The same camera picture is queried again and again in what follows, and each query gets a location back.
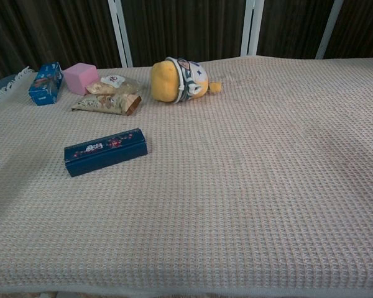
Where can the beige waffle blanket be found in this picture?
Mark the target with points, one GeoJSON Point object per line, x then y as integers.
{"type": "Point", "coordinates": [236, 186]}

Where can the yellow plush toy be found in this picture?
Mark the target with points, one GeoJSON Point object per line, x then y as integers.
{"type": "Point", "coordinates": [164, 80]}

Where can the clear snack bag red logo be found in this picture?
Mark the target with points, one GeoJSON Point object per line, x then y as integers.
{"type": "Point", "coordinates": [119, 85]}

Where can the brown snack packet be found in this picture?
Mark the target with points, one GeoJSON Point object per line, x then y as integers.
{"type": "Point", "coordinates": [105, 103]}

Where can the dark brown screen panel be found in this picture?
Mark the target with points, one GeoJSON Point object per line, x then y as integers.
{"type": "Point", "coordinates": [186, 28]}
{"type": "Point", "coordinates": [292, 28]}
{"type": "Point", "coordinates": [363, 28]}
{"type": "Point", "coordinates": [49, 31]}

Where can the pink foam cube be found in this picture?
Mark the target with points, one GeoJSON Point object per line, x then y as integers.
{"type": "Point", "coordinates": [79, 77]}

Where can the blue cookie box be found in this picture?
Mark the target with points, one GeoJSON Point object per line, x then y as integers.
{"type": "Point", "coordinates": [45, 83]}

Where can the white screen frame post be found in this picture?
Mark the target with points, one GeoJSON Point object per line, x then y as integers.
{"type": "Point", "coordinates": [328, 31]}
{"type": "Point", "coordinates": [251, 28]}
{"type": "Point", "coordinates": [121, 34]}

